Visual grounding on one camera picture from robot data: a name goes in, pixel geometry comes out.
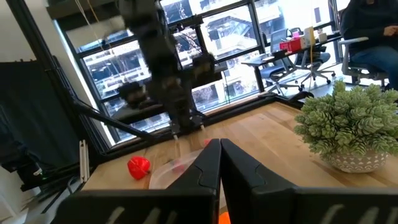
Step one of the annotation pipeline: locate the yellow cable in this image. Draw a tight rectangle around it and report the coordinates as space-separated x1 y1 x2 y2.
307 26 315 93

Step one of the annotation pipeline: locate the red cardboard box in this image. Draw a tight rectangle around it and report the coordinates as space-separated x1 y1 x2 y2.
279 37 308 54

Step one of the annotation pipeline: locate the office chair with white base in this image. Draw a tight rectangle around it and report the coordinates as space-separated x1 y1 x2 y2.
338 36 389 88

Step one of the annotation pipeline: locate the red toy bell pepper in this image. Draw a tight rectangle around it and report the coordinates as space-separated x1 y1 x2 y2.
127 156 152 180

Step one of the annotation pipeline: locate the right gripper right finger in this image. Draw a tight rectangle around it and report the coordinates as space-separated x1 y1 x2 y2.
220 138 398 224

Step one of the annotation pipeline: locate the blue office chair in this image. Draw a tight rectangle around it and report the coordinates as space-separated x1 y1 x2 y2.
294 46 337 85
259 28 301 96

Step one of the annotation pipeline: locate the green succulent in white pot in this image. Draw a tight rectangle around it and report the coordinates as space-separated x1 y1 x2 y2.
293 80 398 174

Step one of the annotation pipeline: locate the person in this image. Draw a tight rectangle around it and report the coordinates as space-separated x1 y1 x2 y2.
339 0 398 91

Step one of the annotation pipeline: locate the clear plastic tupperware container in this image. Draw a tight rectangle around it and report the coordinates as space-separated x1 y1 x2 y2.
148 148 205 190

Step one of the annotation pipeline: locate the black office desk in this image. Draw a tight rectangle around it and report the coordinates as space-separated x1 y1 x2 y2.
241 30 343 94

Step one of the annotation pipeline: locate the black fabric panel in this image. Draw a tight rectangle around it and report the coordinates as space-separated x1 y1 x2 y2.
0 60 80 170

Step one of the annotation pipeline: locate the white aluminium extrusion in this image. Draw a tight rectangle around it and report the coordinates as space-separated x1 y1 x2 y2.
78 139 91 184

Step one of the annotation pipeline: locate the black frame handle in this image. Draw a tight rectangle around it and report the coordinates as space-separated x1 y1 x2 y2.
287 90 315 108

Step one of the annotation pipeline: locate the cream carton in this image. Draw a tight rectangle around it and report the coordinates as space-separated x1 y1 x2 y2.
303 26 316 47

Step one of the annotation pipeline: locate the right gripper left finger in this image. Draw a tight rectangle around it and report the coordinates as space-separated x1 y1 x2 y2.
51 138 223 224

